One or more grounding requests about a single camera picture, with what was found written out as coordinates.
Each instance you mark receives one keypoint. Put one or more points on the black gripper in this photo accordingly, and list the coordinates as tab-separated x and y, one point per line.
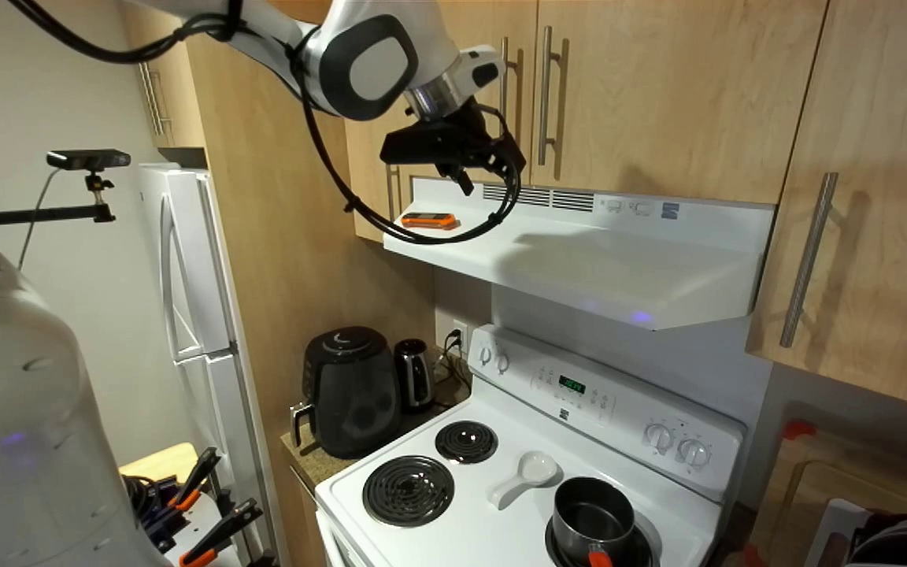
471	137

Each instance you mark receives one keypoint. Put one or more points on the wooden cabinet door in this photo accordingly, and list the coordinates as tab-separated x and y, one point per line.
690	97
401	49

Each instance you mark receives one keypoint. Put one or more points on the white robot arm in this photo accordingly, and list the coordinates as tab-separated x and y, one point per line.
61	490

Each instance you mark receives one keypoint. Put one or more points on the far right wooden cabinet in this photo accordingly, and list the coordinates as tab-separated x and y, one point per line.
832	292

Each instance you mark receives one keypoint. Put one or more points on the orange black timer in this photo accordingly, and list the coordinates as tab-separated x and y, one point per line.
430	219

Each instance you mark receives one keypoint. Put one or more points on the white range hood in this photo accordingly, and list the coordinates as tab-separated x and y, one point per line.
638	259

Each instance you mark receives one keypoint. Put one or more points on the black air fryer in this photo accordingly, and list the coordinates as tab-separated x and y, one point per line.
351	395

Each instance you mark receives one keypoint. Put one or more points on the white electric stove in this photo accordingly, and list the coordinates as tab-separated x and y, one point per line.
476	484

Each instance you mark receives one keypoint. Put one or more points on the white spoon rest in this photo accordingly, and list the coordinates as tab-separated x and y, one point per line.
534	470

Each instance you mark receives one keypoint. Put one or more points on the white refrigerator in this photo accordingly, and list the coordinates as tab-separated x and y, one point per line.
199	320

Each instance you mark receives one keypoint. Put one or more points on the wooden cutting board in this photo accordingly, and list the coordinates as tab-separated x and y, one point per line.
823	490

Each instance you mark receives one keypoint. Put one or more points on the grey pot orange handle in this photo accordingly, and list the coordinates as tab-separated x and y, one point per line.
595	520

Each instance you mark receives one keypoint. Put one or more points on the black camera on stand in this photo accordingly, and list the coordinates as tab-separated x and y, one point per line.
93	162

